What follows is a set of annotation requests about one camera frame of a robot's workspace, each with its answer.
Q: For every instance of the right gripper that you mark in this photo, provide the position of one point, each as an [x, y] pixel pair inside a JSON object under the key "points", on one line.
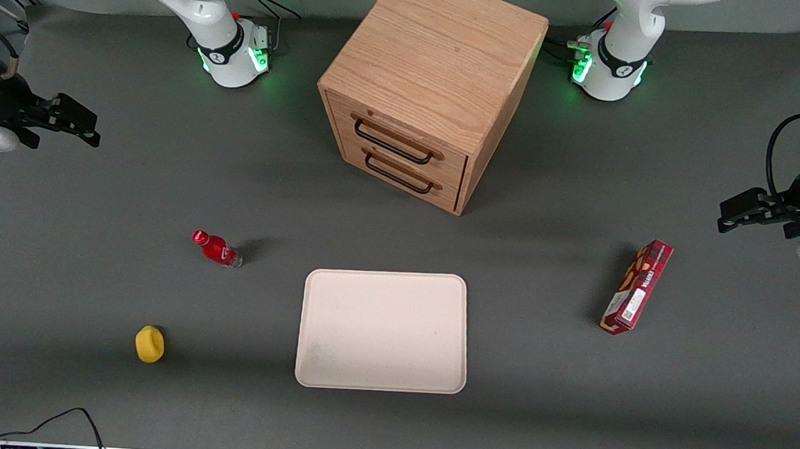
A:
{"points": [[6, 104]]}

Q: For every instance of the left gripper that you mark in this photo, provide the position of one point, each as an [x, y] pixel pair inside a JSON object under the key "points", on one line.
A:
{"points": [[787, 204]]}

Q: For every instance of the wooden drawer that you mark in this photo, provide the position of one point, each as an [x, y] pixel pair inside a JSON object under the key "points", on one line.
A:
{"points": [[378, 120], [402, 186]]}

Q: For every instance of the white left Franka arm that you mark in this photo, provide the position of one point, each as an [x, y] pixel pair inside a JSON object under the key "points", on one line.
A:
{"points": [[622, 51]]}

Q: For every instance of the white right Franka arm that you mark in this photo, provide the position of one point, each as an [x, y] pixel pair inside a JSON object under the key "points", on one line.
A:
{"points": [[198, 4]]}

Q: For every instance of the wooden drawer cabinet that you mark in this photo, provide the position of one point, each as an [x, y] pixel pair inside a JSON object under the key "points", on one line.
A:
{"points": [[438, 53]]}

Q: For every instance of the red snack box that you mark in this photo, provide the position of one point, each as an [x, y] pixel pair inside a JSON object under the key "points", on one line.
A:
{"points": [[635, 289]]}

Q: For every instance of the red plastic bottle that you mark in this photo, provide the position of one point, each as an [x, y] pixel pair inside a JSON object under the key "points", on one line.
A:
{"points": [[218, 249]]}

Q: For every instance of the yellow sponge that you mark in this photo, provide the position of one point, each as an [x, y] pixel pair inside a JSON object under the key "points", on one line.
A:
{"points": [[149, 345]]}

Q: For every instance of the beige rectangular tray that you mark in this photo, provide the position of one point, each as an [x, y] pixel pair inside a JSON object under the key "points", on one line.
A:
{"points": [[383, 331]]}

